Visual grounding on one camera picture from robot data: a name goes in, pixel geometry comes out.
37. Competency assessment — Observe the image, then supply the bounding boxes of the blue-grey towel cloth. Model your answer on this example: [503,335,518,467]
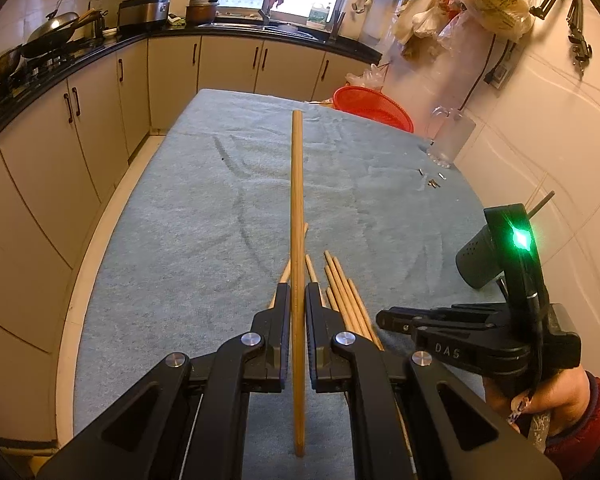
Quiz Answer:
[72,89,491,480]

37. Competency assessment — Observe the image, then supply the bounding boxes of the long bamboo chopstick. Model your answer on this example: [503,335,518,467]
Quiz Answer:
[291,110,308,457]

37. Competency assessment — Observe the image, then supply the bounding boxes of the black kitchen countertop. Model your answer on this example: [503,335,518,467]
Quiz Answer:
[0,22,383,153]

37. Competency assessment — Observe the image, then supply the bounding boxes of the brown pot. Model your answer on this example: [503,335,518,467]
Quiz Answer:
[185,0,222,26]

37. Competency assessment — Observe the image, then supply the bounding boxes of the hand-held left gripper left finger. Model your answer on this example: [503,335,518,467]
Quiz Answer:
[37,284,292,480]

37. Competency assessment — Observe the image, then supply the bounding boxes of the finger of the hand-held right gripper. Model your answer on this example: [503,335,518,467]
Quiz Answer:
[376,308,433,337]
[391,304,503,324]

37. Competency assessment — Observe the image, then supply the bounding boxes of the black folding bracket arms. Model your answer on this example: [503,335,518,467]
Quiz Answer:
[529,0,594,78]

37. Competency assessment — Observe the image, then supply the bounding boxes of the wok with lid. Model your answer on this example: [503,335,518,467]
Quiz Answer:
[21,0,108,59]

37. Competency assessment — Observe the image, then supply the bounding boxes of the clear glass pitcher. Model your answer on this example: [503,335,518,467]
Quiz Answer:
[426,106,477,168]

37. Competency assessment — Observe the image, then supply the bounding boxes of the red plastic colander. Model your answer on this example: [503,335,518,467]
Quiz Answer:
[332,85,415,133]

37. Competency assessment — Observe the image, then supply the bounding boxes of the black power cable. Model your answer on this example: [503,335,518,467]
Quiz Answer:
[461,34,497,111]

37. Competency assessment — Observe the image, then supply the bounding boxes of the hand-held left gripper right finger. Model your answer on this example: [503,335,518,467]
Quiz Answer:
[305,282,563,480]

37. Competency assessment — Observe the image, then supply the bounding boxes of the beige kitchen cabinets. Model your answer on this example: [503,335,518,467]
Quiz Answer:
[0,35,381,453]

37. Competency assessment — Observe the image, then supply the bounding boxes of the clear plastic bag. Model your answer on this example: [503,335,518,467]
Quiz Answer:
[345,62,392,92]

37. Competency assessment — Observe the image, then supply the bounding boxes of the person's right forearm red sleeve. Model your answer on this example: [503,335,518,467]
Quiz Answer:
[545,372,600,471]

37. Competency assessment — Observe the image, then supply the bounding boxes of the white plastic bags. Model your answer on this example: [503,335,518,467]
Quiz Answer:
[389,0,463,61]

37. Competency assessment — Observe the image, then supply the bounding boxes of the person's right hand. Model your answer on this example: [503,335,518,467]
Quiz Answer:
[482,367,592,441]

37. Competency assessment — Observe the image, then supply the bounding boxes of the silver rice cooker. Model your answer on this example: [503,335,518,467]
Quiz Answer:
[117,0,172,31]

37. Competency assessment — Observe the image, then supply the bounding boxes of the green dish soap bottle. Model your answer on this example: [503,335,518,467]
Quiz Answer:
[307,2,329,30]

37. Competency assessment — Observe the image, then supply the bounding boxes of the dark grey utensil holder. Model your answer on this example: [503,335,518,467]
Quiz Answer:
[455,225,506,290]

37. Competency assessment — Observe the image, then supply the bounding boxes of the dark cooking pot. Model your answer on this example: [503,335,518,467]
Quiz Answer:
[0,45,27,92]

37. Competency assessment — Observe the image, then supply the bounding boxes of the kitchen faucet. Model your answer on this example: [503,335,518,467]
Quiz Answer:
[257,0,287,27]

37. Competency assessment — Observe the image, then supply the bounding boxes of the group of wooden chopsticks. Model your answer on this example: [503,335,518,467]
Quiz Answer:
[267,222,385,353]

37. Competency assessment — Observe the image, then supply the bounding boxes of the wall power outlet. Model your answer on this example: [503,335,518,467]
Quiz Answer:
[484,62,512,89]

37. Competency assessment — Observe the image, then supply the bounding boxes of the large bag with yellow contents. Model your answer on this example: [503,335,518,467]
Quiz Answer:
[457,0,537,42]

